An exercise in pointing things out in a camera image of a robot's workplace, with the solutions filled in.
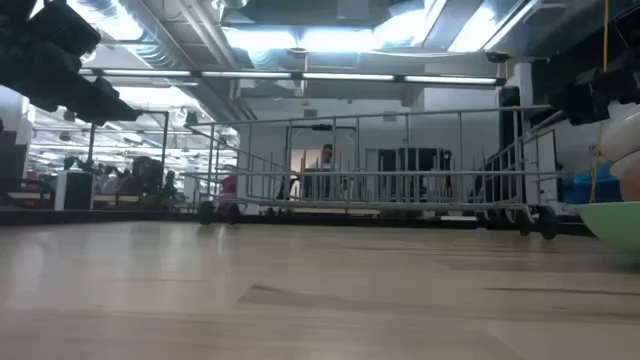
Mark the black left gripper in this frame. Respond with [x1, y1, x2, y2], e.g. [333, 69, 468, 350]
[0, 19, 144, 126]

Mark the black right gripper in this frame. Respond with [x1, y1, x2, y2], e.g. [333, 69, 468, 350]
[562, 47, 640, 126]

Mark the white plate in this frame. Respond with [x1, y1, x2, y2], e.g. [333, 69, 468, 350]
[599, 105, 640, 162]

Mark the green plate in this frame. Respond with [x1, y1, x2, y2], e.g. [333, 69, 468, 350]
[573, 201, 640, 257]

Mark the blue bin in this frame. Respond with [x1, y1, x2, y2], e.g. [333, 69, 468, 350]
[558, 162, 624, 205]

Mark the person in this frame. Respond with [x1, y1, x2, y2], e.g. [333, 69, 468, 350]
[315, 143, 335, 174]
[162, 169, 179, 199]
[119, 155, 164, 197]

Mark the white and black cabinet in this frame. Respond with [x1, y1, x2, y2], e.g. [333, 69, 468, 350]
[53, 169, 96, 211]

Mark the overhead light bar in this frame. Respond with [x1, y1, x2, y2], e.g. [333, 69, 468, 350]
[79, 67, 506, 87]

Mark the yellow cable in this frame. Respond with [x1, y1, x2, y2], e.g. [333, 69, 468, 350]
[589, 0, 612, 204]

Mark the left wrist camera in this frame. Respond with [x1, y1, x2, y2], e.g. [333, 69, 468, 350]
[28, 1, 102, 57]

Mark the black aluminium table frame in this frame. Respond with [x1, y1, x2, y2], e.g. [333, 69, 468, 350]
[0, 207, 596, 236]

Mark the grey wire dish rack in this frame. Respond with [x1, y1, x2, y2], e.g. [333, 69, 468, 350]
[182, 104, 569, 241]

